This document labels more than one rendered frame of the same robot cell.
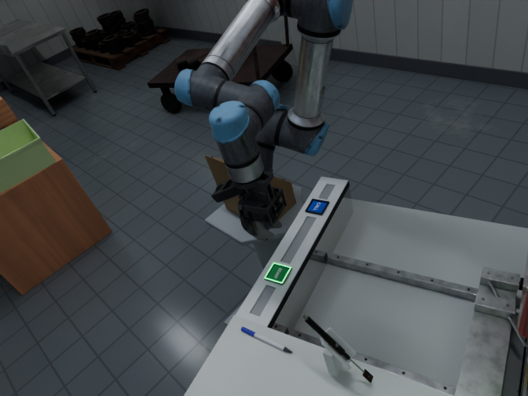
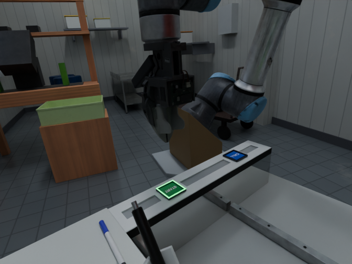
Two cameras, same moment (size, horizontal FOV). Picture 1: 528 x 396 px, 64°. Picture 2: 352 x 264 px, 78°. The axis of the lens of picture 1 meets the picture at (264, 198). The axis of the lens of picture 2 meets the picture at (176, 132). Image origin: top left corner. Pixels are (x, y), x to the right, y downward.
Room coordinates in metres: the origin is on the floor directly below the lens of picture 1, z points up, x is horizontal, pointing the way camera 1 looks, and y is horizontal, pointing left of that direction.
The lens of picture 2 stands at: (0.28, -0.09, 1.29)
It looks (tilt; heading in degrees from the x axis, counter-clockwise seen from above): 21 degrees down; 12
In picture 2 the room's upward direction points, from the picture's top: 4 degrees counter-clockwise
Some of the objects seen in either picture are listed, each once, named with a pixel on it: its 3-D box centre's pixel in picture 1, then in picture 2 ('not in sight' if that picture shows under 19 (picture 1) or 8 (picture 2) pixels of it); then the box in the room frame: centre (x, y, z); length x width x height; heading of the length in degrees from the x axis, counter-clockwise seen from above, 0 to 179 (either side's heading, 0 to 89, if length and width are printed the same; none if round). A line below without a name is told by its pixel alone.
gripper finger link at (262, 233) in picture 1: (264, 232); (163, 126); (0.70, 0.02, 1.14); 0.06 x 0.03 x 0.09; 49
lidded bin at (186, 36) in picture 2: not in sight; (181, 38); (6.05, 0.83, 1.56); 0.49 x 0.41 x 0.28; 34
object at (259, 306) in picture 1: (302, 255); (206, 192); (0.82, -0.06, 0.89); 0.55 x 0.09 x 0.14; 139
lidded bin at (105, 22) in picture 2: not in sight; (102, 23); (6.03, 2.87, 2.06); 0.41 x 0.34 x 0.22; 124
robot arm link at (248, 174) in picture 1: (245, 165); (162, 31); (0.72, 0.02, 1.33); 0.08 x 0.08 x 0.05
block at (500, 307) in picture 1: (494, 306); not in sight; (0.49, -0.43, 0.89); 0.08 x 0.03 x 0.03; 49
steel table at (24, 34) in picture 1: (31, 61); (129, 88); (5.66, 2.23, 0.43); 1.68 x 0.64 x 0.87; 34
